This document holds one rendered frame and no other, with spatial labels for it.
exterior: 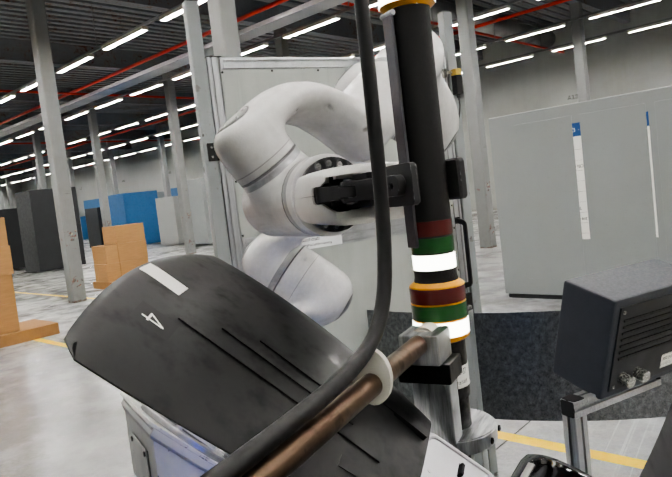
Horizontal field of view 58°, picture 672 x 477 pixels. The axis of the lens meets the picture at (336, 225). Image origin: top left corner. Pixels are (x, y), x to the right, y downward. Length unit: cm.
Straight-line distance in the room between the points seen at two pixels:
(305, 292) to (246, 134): 58
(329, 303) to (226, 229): 116
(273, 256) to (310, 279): 8
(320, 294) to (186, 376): 81
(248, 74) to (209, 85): 16
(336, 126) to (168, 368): 46
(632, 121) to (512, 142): 124
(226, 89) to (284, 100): 166
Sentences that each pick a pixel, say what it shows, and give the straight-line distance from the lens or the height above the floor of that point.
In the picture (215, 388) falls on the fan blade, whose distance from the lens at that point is 37.
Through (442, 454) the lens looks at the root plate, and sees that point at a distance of 46.
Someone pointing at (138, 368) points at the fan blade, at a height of 138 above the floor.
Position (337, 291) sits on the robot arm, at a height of 127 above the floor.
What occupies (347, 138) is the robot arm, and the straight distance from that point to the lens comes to 76.
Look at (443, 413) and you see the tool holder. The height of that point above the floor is 129.
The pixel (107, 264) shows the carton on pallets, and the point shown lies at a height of 50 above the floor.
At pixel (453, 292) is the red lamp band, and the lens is 47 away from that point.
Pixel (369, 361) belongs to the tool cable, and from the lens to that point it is 36.
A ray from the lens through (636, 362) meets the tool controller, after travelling 122.
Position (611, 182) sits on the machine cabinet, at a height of 121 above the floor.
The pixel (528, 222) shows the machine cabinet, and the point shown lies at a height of 85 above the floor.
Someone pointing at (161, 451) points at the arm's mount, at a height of 108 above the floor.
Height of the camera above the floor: 147
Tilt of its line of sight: 3 degrees down
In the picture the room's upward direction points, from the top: 7 degrees counter-clockwise
